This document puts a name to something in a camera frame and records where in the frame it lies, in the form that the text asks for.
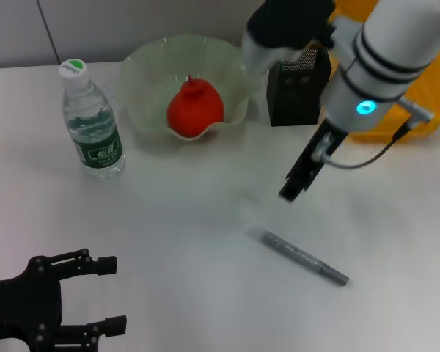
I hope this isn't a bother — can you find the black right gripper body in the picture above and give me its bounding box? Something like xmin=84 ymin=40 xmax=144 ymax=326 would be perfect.
xmin=285 ymin=117 xmax=350 ymax=190

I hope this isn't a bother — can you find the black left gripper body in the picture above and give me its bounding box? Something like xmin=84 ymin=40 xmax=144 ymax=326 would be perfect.
xmin=0 ymin=255 xmax=64 ymax=352

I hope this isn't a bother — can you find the red-orange orange fruit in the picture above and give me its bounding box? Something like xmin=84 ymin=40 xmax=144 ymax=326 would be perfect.
xmin=166 ymin=74 xmax=225 ymax=139

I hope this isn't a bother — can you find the clear green-label water bottle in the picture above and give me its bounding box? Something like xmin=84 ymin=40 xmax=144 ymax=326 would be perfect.
xmin=57 ymin=58 xmax=127 ymax=180

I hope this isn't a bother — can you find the black mesh pen holder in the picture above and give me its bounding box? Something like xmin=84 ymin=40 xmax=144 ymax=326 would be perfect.
xmin=266 ymin=47 xmax=333 ymax=128

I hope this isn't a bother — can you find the grey marker pen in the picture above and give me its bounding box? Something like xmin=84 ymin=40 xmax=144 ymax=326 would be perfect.
xmin=260 ymin=230 xmax=350 ymax=287

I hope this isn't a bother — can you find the pale green glass fruit bowl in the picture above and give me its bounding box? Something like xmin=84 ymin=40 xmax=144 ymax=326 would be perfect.
xmin=117 ymin=34 xmax=262 ymax=143

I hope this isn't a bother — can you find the yellow plastic bin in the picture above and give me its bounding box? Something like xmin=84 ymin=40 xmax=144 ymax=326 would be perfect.
xmin=329 ymin=0 xmax=440 ymax=143

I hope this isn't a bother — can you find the right gripper cable with plug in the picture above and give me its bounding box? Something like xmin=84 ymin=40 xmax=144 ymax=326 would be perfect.
xmin=312 ymin=98 xmax=436 ymax=170

